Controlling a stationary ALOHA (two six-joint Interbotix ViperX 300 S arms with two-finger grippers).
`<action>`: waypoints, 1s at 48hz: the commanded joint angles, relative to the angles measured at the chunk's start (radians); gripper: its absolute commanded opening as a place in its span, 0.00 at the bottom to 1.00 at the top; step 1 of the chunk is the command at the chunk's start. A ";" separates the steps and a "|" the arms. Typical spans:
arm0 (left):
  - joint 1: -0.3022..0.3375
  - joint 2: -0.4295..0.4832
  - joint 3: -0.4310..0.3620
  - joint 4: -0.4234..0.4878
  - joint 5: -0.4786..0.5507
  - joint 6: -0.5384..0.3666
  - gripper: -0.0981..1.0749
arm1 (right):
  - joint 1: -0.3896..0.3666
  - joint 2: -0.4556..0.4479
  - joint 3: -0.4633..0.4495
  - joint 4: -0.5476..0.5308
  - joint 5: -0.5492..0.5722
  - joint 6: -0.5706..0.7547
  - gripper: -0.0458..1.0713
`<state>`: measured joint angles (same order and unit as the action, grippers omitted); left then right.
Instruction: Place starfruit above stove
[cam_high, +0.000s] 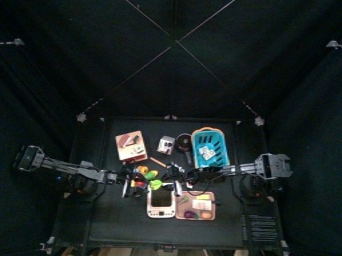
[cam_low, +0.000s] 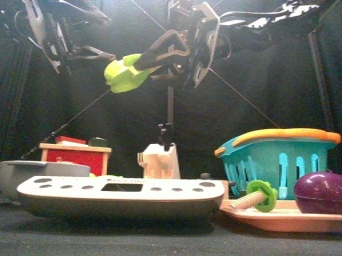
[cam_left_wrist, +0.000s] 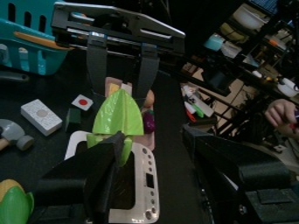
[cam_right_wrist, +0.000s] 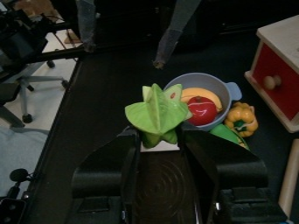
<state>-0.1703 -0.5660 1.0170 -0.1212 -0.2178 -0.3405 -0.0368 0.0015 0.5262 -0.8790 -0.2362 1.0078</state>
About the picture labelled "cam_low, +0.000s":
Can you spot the small black knob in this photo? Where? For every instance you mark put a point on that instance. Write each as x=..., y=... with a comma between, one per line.
x=204, y=175

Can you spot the wooden bolt green nut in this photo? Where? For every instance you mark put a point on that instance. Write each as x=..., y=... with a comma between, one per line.
x=262, y=196

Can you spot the thin black centre rod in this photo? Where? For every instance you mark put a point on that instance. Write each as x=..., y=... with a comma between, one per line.
x=170, y=105

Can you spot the teal basket orange rim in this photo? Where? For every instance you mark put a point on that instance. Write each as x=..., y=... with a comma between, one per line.
x=275, y=156

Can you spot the grey toy pot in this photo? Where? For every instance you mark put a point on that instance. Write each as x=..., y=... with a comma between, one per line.
x=35, y=173

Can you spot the purple toy eggplant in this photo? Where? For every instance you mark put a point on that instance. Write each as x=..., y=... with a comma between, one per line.
x=319, y=193

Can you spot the pink wooden tray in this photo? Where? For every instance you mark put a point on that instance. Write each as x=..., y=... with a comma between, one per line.
x=284, y=220

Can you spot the red wooden toy cabinet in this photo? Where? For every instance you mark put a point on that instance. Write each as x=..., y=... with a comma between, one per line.
x=77, y=157

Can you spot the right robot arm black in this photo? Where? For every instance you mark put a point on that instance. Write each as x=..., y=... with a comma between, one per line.
x=271, y=20

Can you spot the wooden toy fork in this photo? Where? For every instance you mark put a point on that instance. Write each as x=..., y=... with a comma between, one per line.
x=140, y=159

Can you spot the red flat toy block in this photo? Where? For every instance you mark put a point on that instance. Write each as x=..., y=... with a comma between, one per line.
x=69, y=140

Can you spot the wooden utensil holder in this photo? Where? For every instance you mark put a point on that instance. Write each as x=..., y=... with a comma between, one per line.
x=160, y=165

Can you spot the black frame post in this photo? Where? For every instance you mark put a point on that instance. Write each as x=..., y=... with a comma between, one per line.
x=321, y=83

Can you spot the dark green toy block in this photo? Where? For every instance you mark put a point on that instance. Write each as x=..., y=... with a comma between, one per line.
x=97, y=142

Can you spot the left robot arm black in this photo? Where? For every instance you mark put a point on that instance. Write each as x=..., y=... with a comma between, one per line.
x=53, y=20

